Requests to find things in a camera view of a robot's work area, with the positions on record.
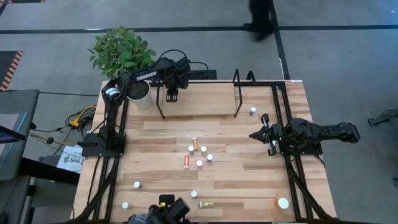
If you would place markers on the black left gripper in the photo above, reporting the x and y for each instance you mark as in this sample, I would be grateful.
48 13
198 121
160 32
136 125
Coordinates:
175 79

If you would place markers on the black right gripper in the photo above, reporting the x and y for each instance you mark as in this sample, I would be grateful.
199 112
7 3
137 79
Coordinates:
278 133

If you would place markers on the teal pill bottle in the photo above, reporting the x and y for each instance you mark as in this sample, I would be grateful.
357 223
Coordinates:
203 148

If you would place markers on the large orange pill bottle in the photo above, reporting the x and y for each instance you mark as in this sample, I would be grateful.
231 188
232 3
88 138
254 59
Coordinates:
282 203

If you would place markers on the pink pill bottle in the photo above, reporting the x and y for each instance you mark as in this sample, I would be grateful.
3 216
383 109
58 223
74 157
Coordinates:
199 163
194 194

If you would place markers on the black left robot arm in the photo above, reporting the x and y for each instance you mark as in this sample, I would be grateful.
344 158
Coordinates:
146 75

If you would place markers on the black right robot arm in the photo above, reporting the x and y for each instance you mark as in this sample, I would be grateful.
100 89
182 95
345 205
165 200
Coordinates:
335 130

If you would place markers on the wooden shelf with black legs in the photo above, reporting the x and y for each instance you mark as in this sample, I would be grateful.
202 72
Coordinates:
199 99

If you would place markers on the white plant pot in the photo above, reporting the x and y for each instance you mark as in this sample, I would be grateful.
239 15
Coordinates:
144 101

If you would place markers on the small orange pill bottle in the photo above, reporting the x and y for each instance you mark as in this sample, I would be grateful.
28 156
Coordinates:
186 161

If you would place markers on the green leafy plant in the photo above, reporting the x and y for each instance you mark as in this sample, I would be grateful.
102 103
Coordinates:
121 53

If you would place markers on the person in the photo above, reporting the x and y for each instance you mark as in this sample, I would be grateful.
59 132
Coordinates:
259 18

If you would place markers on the white paper sign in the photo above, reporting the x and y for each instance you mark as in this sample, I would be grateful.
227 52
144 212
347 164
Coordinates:
70 158

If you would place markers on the black chair base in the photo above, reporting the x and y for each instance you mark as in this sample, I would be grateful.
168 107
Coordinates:
385 118

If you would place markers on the dark screen with blue edge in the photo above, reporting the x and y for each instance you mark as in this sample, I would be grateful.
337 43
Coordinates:
9 124

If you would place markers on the black mat with orange stripes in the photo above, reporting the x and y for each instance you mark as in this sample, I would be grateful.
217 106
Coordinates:
6 68

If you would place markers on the black aluminium table frame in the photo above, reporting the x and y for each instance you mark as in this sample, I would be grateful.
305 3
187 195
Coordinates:
280 84

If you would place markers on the black mount hardware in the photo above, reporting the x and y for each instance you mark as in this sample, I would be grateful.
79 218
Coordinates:
174 210

